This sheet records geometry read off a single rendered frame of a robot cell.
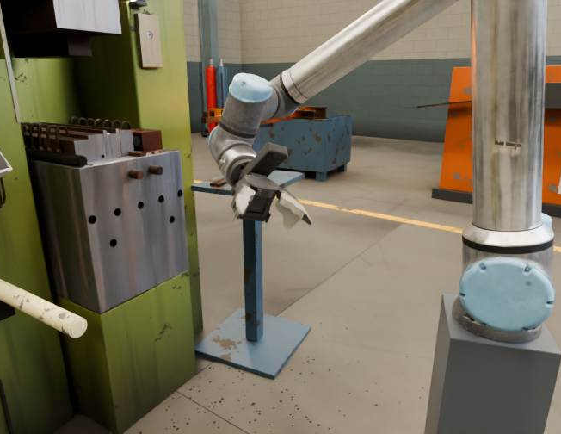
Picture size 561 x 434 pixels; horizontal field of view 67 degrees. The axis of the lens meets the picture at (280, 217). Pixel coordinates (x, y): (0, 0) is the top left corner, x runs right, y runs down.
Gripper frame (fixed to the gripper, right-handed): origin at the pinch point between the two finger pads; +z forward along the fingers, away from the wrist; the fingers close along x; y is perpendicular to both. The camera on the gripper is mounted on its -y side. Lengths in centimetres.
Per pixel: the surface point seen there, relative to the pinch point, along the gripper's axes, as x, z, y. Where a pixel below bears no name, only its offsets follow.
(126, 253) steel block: 12, -51, 52
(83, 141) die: 29, -64, 23
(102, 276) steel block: 19, -45, 56
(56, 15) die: 40, -73, -6
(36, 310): 35, -23, 48
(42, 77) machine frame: 41, -116, 26
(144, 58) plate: 12, -100, 4
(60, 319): 31, -16, 44
